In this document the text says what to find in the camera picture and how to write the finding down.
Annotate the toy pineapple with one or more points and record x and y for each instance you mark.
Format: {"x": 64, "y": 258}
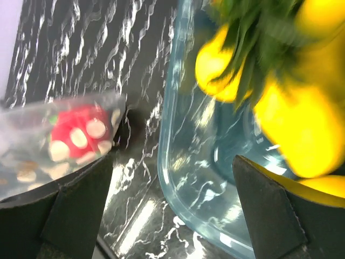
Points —
{"x": 265, "y": 39}

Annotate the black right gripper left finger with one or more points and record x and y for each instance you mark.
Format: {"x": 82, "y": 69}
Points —
{"x": 60, "y": 219}

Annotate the red toy pepper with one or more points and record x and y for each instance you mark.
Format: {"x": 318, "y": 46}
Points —
{"x": 81, "y": 135}

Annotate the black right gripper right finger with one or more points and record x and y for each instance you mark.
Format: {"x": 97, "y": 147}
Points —
{"x": 285, "y": 218}

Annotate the teal transparent plastic tray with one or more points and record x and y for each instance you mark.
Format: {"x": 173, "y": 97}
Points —
{"x": 199, "y": 138}

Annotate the yellow toy banana bunch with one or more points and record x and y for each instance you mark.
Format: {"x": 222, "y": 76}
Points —
{"x": 303, "y": 112}

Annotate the clear polka-dot zip bag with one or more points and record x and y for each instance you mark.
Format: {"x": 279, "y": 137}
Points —
{"x": 43, "y": 142}

